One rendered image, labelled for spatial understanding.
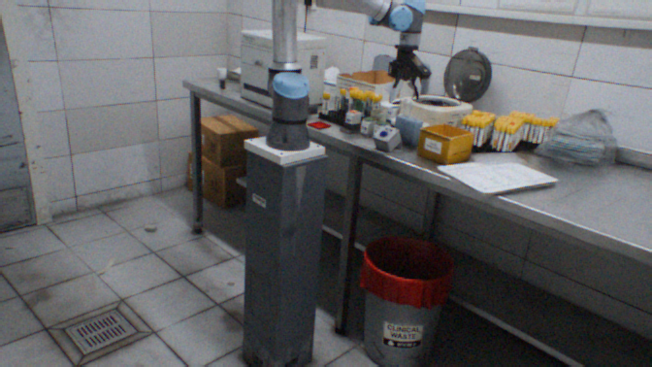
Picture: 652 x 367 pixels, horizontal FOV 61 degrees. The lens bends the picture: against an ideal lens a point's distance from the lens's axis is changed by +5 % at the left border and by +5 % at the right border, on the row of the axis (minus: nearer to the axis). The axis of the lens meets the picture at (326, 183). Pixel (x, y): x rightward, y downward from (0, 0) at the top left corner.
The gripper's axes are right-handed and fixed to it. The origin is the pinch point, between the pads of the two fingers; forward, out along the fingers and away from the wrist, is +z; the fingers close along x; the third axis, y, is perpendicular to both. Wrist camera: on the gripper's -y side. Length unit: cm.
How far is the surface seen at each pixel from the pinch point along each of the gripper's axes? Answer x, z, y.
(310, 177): 42.1, 21.7, 0.1
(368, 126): 8.0, 10.9, 9.9
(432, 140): 6.4, 7.9, -19.9
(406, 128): 2.0, 8.7, -3.8
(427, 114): -13.7, 5.9, 0.2
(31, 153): 90, 61, 175
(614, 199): -17, 15, -70
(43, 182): 87, 78, 176
